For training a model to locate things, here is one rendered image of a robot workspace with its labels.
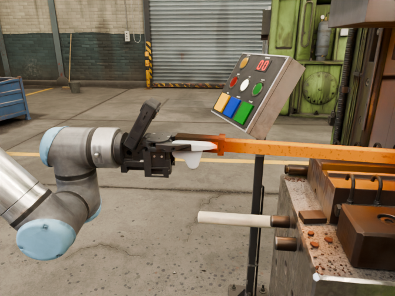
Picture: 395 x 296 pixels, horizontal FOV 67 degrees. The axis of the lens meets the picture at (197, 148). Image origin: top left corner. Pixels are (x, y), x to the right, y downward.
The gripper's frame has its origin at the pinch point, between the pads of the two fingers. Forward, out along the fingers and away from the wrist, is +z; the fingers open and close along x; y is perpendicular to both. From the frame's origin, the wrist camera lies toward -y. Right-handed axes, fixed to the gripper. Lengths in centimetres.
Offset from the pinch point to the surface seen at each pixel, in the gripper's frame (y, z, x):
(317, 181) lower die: 9.9, 23.4, -3.4
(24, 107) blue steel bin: 77, -342, -391
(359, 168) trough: 5.5, 30.8, -1.4
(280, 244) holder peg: 17.1, 14.1, 10.0
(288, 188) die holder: 13.3, 18.0, -6.3
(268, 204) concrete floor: 105, 34, -158
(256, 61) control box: -13, 12, -58
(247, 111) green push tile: 2.6, 9.2, -41.4
